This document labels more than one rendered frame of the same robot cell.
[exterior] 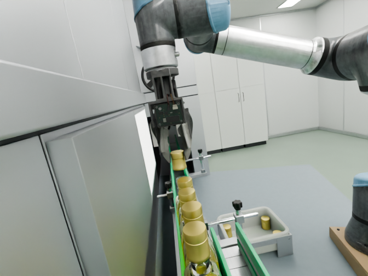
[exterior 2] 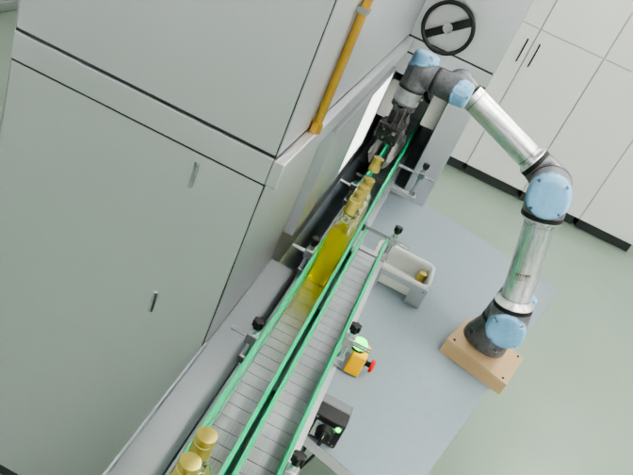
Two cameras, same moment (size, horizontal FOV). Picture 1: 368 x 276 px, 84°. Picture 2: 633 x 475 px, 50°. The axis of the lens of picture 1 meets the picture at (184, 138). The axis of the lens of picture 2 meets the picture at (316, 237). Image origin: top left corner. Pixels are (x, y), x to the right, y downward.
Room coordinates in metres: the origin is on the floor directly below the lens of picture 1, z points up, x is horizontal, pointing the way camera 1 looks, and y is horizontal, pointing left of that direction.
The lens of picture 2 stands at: (-1.41, -0.19, 1.95)
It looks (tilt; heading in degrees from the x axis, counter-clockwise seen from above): 30 degrees down; 9
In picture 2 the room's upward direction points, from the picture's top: 24 degrees clockwise
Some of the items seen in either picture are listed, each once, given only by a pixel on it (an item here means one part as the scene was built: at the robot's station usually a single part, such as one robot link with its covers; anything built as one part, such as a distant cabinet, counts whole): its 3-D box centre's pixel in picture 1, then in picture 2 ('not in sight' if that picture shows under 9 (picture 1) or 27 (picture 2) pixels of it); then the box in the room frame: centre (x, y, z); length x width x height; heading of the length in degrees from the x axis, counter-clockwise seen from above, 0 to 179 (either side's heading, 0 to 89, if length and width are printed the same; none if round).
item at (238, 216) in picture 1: (231, 221); (384, 238); (0.55, -0.10, 0.95); 0.17 x 0.03 x 0.12; 94
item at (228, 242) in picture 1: (229, 250); (367, 259); (0.55, -0.08, 0.85); 0.09 x 0.04 x 0.07; 94
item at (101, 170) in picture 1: (138, 161); (348, 138); (0.67, 0.17, 1.15); 0.90 x 0.03 x 0.34; 4
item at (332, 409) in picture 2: not in sight; (329, 420); (-0.15, -0.22, 0.79); 0.08 x 0.08 x 0.08; 4
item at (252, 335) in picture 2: not in sight; (242, 336); (-0.22, 0.05, 0.94); 0.07 x 0.04 x 0.13; 94
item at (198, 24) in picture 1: (200, 18); (452, 88); (0.48, -0.08, 1.50); 0.11 x 0.11 x 0.08; 88
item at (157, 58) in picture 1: (161, 61); (408, 97); (0.47, 0.02, 1.42); 0.08 x 0.08 x 0.05
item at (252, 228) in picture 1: (251, 233); (398, 271); (0.67, -0.19, 0.80); 0.22 x 0.17 x 0.09; 94
